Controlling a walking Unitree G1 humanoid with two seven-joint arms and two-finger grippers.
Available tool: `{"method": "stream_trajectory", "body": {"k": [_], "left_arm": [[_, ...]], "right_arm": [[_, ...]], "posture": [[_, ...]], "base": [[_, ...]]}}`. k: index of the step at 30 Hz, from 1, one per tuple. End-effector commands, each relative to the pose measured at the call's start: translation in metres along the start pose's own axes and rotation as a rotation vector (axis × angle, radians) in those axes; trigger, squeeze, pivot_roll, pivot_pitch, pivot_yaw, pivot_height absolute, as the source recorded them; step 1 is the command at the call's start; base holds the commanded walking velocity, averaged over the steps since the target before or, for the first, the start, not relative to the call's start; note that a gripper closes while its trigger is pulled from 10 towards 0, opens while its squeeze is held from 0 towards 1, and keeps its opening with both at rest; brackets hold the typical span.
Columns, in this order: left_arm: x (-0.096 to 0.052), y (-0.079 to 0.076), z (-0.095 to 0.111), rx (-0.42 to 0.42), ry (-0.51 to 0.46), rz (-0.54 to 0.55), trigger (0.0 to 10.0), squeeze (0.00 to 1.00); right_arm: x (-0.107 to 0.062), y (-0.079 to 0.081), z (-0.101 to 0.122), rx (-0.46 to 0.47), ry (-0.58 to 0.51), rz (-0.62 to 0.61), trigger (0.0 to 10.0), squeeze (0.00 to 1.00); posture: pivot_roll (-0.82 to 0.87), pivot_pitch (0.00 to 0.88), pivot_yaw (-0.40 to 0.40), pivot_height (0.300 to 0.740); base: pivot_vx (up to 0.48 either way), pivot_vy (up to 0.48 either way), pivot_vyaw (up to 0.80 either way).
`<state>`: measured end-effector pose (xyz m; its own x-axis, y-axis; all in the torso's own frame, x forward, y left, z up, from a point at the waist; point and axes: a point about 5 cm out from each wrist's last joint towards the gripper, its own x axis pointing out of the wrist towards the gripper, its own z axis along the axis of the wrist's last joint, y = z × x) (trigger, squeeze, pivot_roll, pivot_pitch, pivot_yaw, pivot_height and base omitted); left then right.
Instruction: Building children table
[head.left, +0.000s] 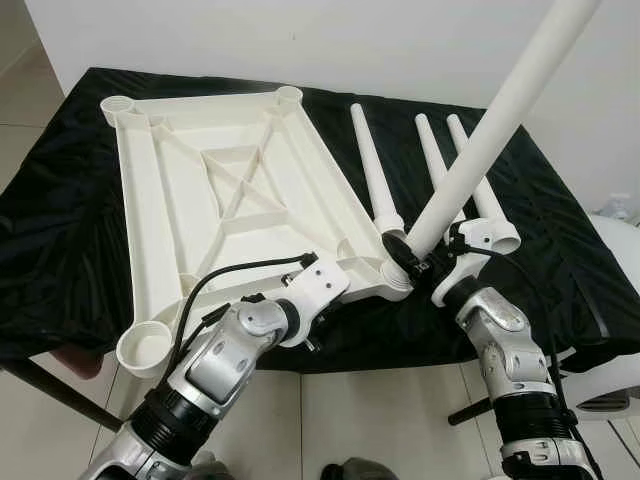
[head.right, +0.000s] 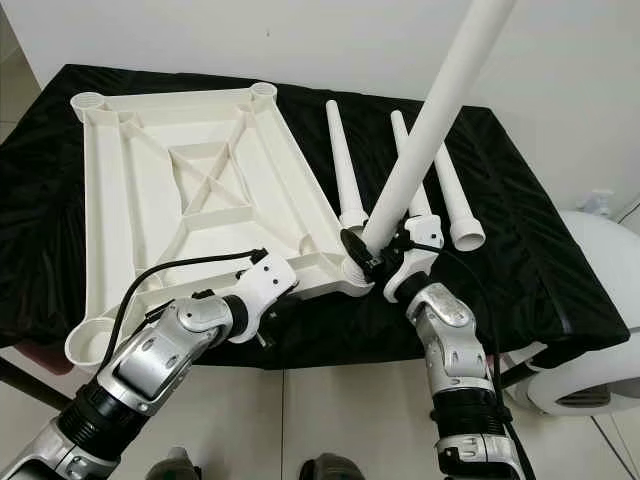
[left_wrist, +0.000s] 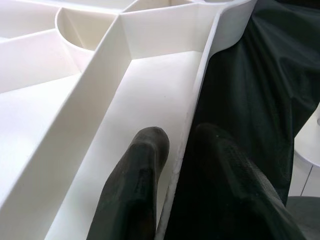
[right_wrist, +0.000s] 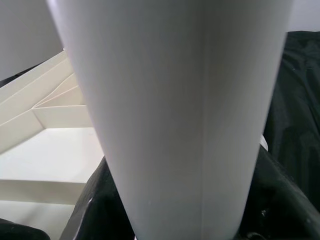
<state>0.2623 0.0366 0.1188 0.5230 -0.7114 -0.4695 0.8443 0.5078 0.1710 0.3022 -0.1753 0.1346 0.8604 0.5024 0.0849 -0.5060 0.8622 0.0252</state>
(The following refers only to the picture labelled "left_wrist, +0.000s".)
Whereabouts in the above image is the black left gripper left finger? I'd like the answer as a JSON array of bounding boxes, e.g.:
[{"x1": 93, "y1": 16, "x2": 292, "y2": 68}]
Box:
[{"x1": 93, "y1": 126, "x2": 171, "y2": 240}]

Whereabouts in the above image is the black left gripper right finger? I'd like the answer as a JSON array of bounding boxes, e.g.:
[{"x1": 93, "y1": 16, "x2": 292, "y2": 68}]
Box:
[{"x1": 169, "y1": 122, "x2": 312, "y2": 240}]

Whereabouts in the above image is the white plastic children table top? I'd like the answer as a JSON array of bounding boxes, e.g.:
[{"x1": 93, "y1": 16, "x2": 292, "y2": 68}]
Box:
[{"x1": 0, "y1": 0, "x2": 257, "y2": 240}]

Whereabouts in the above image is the black tablecloth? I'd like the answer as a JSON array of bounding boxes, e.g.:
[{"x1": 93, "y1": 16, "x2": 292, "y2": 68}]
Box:
[{"x1": 159, "y1": 0, "x2": 320, "y2": 240}]

